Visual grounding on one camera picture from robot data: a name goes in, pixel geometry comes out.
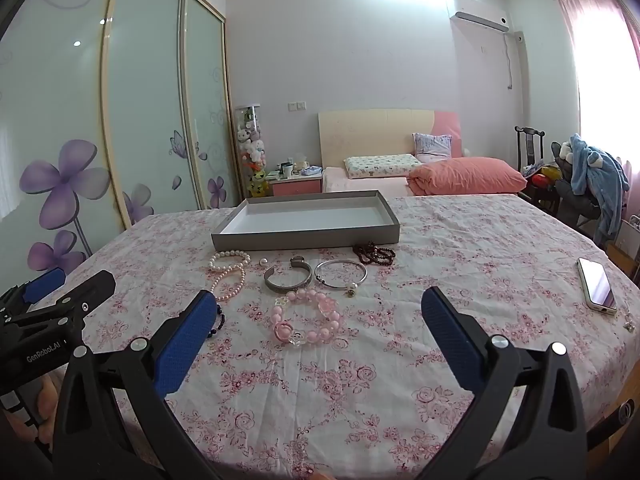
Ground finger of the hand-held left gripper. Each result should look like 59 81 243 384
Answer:
54 269 117 317
0 266 67 314

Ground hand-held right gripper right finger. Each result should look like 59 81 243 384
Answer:
420 286 588 480

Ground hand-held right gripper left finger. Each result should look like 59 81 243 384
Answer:
52 289 221 480

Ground black bead bracelet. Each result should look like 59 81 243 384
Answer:
207 304 226 341

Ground pink pearl bracelet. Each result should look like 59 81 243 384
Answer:
210 266 246 303

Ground white pearl bracelet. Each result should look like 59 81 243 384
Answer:
208 249 251 273

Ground thin silver bangle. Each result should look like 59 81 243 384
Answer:
314 259 368 297

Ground silver cuff bracelet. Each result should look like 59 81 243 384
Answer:
263 264 314 295

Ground dark red bead bracelet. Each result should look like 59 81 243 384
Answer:
352 241 397 267

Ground large pink bead bracelet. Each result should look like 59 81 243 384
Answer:
270 287 345 347

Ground grey shallow cardboard box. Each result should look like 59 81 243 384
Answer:
210 189 401 252

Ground person's left hand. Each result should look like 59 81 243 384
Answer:
10 374 64 442

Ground pink floral cloth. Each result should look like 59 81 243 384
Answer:
30 192 640 480

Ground smartphone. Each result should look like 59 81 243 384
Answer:
577 257 618 315

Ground folded pink quilt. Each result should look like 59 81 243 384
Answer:
406 156 528 197

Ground patterned white pillow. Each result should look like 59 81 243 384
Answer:
343 153 423 180

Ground pink white nightstand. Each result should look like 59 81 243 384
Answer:
265 167 323 197

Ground red yellow toy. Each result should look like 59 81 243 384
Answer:
531 165 560 188

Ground purple cushion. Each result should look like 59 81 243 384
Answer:
412 133 453 163

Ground clear tube of plush toys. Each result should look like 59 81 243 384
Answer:
234 103 271 200

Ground flower-print sliding door wardrobe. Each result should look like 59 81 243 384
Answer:
0 0 241 281

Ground dark wooden chair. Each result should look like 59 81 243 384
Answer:
515 126 561 216

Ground bed with cream headboard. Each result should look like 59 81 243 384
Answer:
318 108 531 198

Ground blue plush garment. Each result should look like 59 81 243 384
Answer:
570 133 631 246

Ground white air conditioner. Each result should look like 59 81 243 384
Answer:
448 0 511 32

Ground pink curtain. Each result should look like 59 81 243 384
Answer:
547 0 640 176

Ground air conditioner cable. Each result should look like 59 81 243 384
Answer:
504 31 515 92

